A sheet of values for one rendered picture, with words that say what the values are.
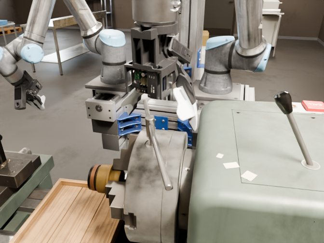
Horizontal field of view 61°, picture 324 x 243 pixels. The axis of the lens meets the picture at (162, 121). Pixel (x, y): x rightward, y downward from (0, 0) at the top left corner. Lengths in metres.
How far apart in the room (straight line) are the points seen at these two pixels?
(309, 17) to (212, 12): 2.86
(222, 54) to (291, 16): 8.54
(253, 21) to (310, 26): 8.80
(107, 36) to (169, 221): 0.90
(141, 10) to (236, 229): 0.42
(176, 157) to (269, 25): 7.33
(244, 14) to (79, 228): 0.88
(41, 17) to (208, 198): 0.93
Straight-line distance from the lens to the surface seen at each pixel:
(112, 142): 1.39
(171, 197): 0.65
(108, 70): 1.35
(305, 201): 0.57
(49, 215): 1.07
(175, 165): 0.66
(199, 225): 0.58
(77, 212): 1.05
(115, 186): 0.78
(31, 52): 1.19
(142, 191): 0.66
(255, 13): 1.01
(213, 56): 1.20
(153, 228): 0.70
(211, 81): 1.22
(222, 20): 9.60
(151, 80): 0.46
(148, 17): 0.45
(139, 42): 0.47
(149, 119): 0.64
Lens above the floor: 1.60
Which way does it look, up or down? 27 degrees down
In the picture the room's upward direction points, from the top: straight up
